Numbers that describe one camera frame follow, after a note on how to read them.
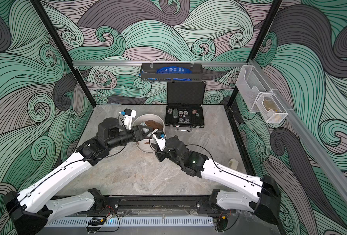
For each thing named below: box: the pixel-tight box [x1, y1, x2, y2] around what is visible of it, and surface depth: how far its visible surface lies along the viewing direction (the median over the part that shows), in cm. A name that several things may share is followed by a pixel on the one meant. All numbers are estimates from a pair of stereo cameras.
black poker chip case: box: [164, 80, 207, 132], surface depth 113 cm
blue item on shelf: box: [156, 66, 193, 82], surface depth 94 cm
